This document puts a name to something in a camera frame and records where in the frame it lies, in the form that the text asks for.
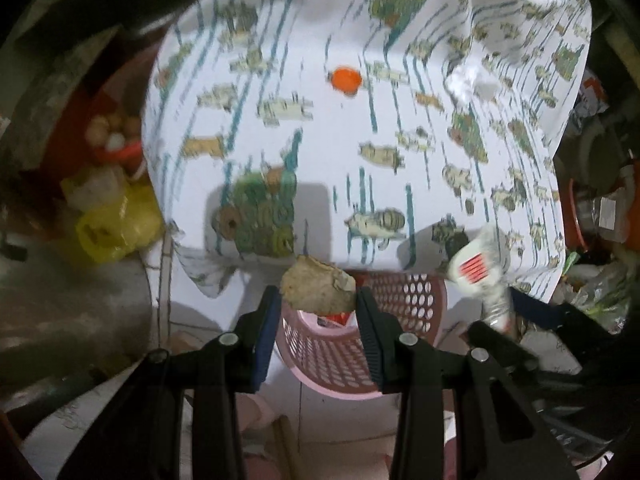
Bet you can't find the brown paper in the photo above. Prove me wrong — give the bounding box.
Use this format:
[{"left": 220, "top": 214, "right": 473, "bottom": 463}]
[{"left": 279, "top": 255, "right": 358, "bottom": 317}]

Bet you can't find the white crumpled paper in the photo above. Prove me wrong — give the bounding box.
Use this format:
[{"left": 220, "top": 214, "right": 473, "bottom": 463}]
[{"left": 445, "top": 65, "right": 496, "bottom": 107}]

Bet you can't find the clear bag of greens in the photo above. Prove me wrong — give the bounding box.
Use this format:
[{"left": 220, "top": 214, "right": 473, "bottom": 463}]
[{"left": 554, "top": 255, "right": 640, "bottom": 322}]

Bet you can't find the orange bucket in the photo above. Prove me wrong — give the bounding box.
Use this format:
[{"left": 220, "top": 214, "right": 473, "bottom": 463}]
[{"left": 564, "top": 175, "right": 594, "bottom": 257}]

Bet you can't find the orange bottle cap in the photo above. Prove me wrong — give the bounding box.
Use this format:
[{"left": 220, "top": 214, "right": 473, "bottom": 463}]
[{"left": 328, "top": 66, "right": 364, "bottom": 94}]

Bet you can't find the white printed tablecloth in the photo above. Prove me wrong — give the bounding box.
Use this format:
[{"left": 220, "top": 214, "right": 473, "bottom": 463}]
[{"left": 141, "top": 0, "right": 594, "bottom": 301}]

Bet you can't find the clear plastic bag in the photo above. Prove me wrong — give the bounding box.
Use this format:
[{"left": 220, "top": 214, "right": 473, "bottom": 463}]
[{"left": 580, "top": 180, "right": 640, "bottom": 252}]

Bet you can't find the yellow plastic bag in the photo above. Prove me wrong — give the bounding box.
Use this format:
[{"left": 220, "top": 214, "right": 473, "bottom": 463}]
[{"left": 75, "top": 185, "right": 166, "bottom": 265}]

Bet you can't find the red and white packet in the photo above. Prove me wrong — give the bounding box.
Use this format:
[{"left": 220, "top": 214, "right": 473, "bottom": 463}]
[{"left": 574, "top": 74, "right": 612, "bottom": 127}]

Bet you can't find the white scribbled sheet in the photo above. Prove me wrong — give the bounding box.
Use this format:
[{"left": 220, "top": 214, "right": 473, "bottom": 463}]
[{"left": 20, "top": 360, "right": 142, "bottom": 480}]

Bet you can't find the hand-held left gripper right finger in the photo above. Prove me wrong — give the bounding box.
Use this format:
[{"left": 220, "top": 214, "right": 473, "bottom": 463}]
[{"left": 355, "top": 286, "right": 581, "bottom": 480}]

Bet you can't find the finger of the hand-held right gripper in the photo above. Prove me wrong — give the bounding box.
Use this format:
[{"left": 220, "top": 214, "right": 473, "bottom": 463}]
[
  {"left": 507, "top": 287, "right": 621, "bottom": 343},
  {"left": 467, "top": 321, "right": 542, "bottom": 376}
]

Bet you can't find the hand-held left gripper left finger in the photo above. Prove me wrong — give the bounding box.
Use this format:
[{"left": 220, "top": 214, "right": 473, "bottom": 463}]
[{"left": 57, "top": 285, "right": 284, "bottom": 480}]

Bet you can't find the red plastic basin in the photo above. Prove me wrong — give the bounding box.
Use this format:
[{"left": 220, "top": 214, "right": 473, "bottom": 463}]
[{"left": 82, "top": 110, "right": 149, "bottom": 182}]

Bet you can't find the pink perforated plastic basket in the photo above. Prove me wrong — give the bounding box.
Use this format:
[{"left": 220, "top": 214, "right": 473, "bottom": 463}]
[{"left": 274, "top": 271, "right": 449, "bottom": 402}]

